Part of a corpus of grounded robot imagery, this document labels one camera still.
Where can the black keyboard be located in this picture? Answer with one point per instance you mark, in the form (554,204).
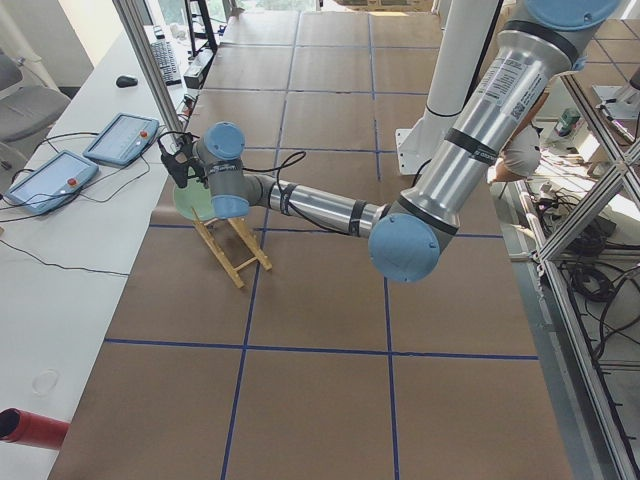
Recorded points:
(166,61)

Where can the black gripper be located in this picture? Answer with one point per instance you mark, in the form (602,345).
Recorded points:
(191,171)

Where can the blue teach pendant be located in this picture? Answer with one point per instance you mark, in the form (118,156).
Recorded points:
(122,140)
(53,183)

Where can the wooden dish rack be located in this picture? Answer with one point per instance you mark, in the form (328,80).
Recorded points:
(232,244)

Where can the red cylinder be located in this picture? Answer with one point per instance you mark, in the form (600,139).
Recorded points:
(30,429)

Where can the far blue teach pendant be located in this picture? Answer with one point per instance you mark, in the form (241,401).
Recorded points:
(122,140)

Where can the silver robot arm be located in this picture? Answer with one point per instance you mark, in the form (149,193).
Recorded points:
(405,238)

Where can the grey office chair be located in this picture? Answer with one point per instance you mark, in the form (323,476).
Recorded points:
(30,111)

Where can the aluminium frame post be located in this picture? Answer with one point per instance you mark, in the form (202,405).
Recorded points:
(169,100)

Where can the black computer mouse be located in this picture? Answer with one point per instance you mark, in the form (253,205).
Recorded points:
(126,81)

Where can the near blue teach pendant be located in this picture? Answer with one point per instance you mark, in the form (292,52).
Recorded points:
(53,183)

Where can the light green ceramic plate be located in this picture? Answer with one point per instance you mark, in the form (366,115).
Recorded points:
(194,201)

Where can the person in beige clothes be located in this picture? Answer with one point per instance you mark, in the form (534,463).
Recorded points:
(520,157)

